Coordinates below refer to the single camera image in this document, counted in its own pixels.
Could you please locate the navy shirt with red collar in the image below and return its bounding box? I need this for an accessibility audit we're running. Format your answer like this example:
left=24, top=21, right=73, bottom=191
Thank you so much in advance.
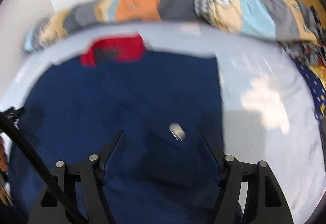
left=18, top=36, right=223, bottom=223

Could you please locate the light blue bed sheet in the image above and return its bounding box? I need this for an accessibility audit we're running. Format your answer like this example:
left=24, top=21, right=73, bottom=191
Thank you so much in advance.
left=1, top=22, right=325, bottom=223

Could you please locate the navy yellow star pillow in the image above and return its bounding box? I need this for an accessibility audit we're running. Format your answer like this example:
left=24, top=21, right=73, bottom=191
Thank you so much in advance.
left=294, top=59, right=325, bottom=121

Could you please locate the grey red patterned cloth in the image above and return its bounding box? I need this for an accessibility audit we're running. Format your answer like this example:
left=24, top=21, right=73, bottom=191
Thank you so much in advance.
left=281, top=6, right=325, bottom=67

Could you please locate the striped patterned rolled quilt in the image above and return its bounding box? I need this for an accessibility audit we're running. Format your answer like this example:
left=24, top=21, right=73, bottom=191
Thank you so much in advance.
left=22, top=0, right=318, bottom=53

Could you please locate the black cable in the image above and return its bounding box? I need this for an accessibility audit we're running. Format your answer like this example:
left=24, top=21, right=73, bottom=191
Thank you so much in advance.
left=0, top=106, right=87, bottom=224

